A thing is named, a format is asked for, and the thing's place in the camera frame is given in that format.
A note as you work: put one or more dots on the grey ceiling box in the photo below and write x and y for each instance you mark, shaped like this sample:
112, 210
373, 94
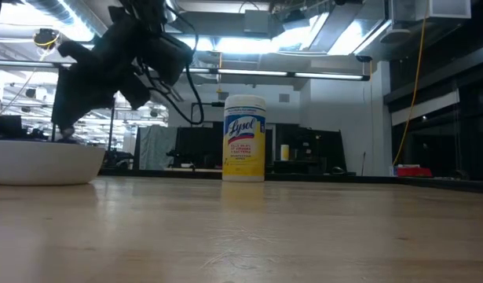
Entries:
257, 21

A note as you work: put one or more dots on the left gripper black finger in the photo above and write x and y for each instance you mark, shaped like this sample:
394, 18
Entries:
136, 94
84, 82

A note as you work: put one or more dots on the white bowl with green inside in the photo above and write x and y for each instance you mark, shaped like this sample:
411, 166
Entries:
41, 163

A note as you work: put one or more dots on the white ceiling unit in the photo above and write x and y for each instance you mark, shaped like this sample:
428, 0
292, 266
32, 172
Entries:
429, 9

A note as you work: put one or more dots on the long LED light bar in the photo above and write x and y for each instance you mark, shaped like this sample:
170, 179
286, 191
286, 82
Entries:
257, 72

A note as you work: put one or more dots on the silver ceiling duct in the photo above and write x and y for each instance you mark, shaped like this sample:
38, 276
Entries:
343, 27

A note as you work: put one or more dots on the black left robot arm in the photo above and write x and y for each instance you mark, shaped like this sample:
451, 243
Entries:
143, 9

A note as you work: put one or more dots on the yellow Lysol wipes canister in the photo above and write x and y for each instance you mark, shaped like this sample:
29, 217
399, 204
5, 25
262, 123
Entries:
244, 141

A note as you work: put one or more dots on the black aluminium table frame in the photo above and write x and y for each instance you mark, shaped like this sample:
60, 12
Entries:
343, 177

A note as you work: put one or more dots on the black computer mouse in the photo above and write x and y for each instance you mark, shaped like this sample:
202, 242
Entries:
338, 171

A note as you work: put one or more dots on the small white cylinder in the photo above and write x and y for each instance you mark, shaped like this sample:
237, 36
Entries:
284, 152

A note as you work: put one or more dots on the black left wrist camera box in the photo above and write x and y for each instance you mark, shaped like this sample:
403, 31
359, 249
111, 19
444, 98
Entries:
170, 57

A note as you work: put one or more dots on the grey wall vent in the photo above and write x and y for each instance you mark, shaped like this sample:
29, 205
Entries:
284, 98

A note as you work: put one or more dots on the black monitor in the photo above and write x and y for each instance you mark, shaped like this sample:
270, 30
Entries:
200, 147

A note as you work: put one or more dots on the grey cloth cover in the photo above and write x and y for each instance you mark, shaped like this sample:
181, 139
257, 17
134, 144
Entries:
156, 147

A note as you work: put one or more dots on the red box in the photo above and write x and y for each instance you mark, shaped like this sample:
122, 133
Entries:
414, 172

